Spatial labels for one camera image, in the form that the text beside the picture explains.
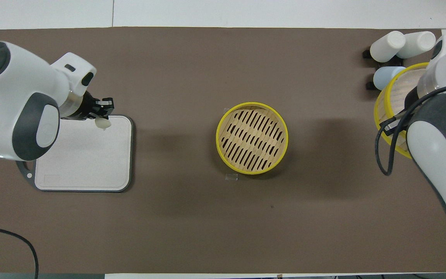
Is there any light blue plastic bottle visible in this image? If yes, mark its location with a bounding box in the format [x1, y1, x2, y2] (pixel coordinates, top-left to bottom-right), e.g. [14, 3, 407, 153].
[373, 66, 407, 91]

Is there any yellow bamboo steamer basket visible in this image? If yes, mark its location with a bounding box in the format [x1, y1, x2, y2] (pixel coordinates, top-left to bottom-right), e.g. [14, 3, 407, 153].
[215, 102, 289, 176]

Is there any white cutting board grey rim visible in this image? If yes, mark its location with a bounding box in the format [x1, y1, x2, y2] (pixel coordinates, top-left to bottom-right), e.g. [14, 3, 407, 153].
[15, 115, 134, 193]

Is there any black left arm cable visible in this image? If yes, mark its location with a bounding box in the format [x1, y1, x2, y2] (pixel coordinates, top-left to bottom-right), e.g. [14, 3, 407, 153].
[0, 224, 39, 279]

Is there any brown table mat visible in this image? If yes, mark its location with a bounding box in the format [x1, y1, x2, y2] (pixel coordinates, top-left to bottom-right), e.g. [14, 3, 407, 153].
[0, 26, 446, 275]

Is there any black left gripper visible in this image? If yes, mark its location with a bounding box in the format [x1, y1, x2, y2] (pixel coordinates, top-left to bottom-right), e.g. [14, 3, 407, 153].
[71, 91, 115, 121]

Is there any yellow rimmed steamer lid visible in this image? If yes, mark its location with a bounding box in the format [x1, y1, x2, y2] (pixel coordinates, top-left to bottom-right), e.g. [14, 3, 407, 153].
[374, 62, 431, 160]

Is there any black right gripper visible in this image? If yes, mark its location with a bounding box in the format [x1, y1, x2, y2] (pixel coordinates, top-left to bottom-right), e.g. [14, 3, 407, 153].
[380, 85, 422, 136]

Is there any cream steamed bun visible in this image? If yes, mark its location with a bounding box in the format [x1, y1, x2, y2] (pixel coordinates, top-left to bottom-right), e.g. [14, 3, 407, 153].
[94, 117, 112, 131]

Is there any white plastic bottle blue base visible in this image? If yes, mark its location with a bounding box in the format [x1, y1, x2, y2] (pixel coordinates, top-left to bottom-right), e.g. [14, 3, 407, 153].
[396, 31, 436, 59]

